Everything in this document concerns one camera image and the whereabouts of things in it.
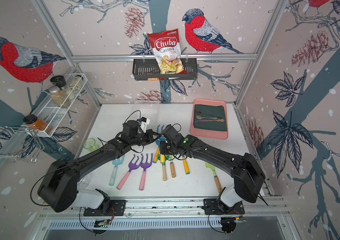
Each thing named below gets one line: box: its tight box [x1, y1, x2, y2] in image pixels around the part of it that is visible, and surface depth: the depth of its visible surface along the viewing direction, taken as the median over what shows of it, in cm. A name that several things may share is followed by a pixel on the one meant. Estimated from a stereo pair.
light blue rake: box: [109, 155, 126, 186], surface depth 85 cm
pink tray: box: [190, 105, 228, 140], surface depth 107 cm
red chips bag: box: [147, 28, 187, 74], surface depth 85 cm
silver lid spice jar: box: [48, 86, 70, 108], surface depth 74 cm
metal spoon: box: [195, 115, 218, 120], surface depth 113 cm
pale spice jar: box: [69, 75, 84, 92], surface depth 87 cm
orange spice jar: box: [23, 114, 53, 135], surface depth 62 cm
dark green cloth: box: [193, 104, 228, 132], surface depth 113 cm
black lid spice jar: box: [50, 75, 67, 88], surface depth 76 cm
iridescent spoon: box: [194, 119, 225, 123], surface depth 112 cm
